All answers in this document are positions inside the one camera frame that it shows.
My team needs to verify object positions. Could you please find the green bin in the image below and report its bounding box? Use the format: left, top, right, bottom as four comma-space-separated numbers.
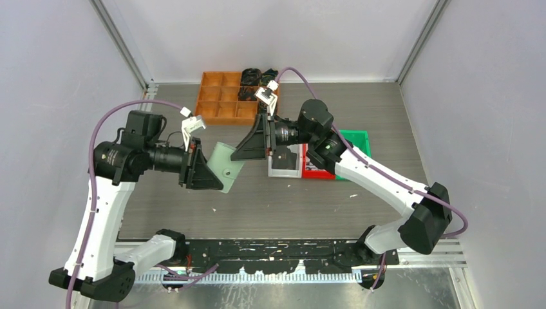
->
339, 129, 372, 167

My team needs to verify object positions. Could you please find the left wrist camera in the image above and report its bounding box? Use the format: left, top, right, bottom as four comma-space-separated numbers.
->
181, 115, 207, 151

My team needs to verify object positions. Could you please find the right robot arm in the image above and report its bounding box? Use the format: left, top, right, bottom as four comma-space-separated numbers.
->
231, 99, 453, 265

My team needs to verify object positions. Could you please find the black rolled item front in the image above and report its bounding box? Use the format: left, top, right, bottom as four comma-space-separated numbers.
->
257, 102, 278, 118

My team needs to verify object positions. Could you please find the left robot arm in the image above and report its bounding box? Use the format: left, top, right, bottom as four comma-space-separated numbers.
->
48, 111, 224, 302

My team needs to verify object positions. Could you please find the black rolled item middle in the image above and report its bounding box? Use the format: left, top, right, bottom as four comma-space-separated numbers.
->
238, 86, 257, 102

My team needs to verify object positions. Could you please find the red bin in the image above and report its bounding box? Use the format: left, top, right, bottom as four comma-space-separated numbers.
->
302, 144, 336, 180

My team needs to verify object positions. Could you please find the black item in white bin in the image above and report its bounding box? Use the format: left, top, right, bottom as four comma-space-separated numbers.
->
272, 148, 299, 170

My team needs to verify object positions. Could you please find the black rolled item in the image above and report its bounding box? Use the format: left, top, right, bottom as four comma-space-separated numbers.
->
238, 86, 257, 102
240, 68, 262, 87
257, 102, 278, 118
259, 68, 279, 87

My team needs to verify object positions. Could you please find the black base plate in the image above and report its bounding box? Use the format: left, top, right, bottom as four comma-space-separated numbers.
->
160, 239, 381, 274

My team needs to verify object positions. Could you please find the black rolled item back right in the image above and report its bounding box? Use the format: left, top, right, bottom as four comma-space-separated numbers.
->
259, 68, 279, 87

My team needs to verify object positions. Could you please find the white bin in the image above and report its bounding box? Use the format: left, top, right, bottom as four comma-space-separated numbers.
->
268, 145, 303, 178

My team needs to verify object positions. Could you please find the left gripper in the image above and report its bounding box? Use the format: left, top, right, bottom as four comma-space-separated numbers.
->
145, 136, 223, 189

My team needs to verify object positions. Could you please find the orange compartment tray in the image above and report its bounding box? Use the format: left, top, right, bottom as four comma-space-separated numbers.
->
194, 70, 259, 126

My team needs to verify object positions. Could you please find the black rolled item back left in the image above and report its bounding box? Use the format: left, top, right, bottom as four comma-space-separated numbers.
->
240, 68, 262, 87

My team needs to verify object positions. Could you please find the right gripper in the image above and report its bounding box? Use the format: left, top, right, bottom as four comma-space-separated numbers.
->
231, 113, 316, 161

